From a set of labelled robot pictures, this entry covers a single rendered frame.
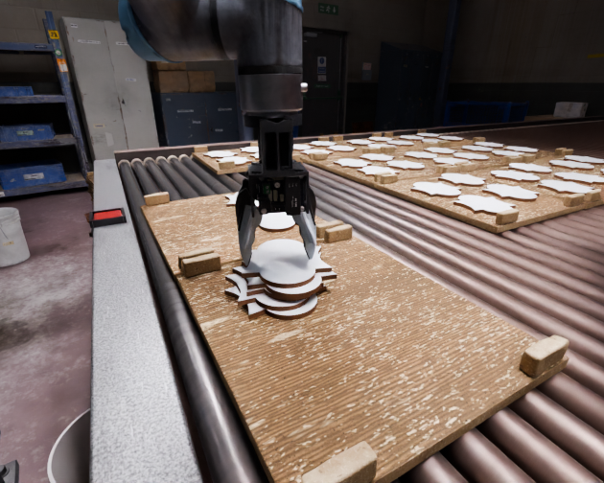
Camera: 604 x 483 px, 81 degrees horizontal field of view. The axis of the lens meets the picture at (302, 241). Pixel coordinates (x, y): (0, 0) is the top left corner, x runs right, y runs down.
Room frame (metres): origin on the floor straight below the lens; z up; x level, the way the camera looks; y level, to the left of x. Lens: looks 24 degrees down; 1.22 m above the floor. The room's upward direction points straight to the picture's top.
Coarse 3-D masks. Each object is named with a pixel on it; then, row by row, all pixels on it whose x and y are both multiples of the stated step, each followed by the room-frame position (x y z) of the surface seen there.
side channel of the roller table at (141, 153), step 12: (540, 120) 3.05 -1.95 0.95; (552, 120) 3.07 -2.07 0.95; (564, 120) 3.15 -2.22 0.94; (576, 120) 3.25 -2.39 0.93; (588, 120) 3.34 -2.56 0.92; (372, 132) 2.23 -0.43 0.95; (396, 132) 2.28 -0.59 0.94; (408, 132) 2.33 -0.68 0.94; (432, 132) 2.43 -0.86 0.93; (444, 132) 2.48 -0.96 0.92; (204, 144) 1.78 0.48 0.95; (216, 144) 1.78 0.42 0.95; (228, 144) 1.78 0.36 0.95; (240, 144) 1.81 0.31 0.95; (120, 156) 1.55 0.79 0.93; (132, 156) 1.57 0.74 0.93; (144, 156) 1.59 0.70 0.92; (156, 156) 1.62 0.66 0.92; (168, 156) 1.64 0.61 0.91
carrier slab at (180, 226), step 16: (144, 208) 0.84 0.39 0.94; (160, 208) 0.84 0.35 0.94; (176, 208) 0.84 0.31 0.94; (192, 208) 0.84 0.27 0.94; (208, 208) 0.84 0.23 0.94; (224, 208) 0.84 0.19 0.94; (160, 224) 0.72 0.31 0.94; (176, 224) 0.72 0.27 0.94; (192, 224) 0.72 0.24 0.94; (208, 224) 0.72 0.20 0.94; (224, 224) 0.72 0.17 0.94; (160, 240) 0.64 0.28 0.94; (176, 240) 0.64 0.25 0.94; (192, 240) 0.64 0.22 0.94; (208, 240) 0.64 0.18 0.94; (224, 240) 0.64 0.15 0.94; (256, 240) 0.64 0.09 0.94; (320, 240) 0.64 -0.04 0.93; (176, 256) 0.57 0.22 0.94; (224, 256) 0.57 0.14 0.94; (240, 256) 0.57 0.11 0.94; (176, 272) 0.51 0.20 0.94
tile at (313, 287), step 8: (320, 256) 0.51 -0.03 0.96; (328, 272) 0.45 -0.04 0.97; (256, 280) 0.42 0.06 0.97; (320, 280) 0.43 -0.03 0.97; (248, 288) 0.41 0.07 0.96; (272, 288) 0.40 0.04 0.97; (280, 288) 0.40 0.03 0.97; (288, 288) 0.40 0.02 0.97; (296, 288) 0.40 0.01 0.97; (304, 288) 0.40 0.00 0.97; (312, 288) 0.40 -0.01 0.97; (280, 296) 0.40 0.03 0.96; (288, 296) 0.39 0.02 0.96; (296, 296) 0.39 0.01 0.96; (304, 296) 0.39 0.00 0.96
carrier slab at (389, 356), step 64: (384, 256) 0.57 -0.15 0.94; (256, 320) 0.38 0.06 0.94; (320, 320) 0.38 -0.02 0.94; (384, 320) 0.38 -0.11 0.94; (448, 320) 0.38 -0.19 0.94; (256, 384) 0.27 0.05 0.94; (320, 384) 0.27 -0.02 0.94; (384, 384) 0.27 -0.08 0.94; (448, 384) 0.27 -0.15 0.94; (512, 384) 0.27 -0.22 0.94; (256, 448) 0.21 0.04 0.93; (320, 448) 0.20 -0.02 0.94; (384, 448) 0.20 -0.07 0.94
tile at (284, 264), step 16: (272, 240) 0.55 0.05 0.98; (288, 240) 0.55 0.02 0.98; (256, 256) 0.48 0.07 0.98; (272, 256) 0.48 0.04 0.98; (288, 256) 0.48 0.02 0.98; (304, 256) 0.48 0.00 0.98; (256, 272) 0.43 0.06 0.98; (272, 272) 0.43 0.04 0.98; (288, 272) 0.43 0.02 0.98; (304, 272) 0.43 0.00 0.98; (320, 272) 0.45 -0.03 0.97
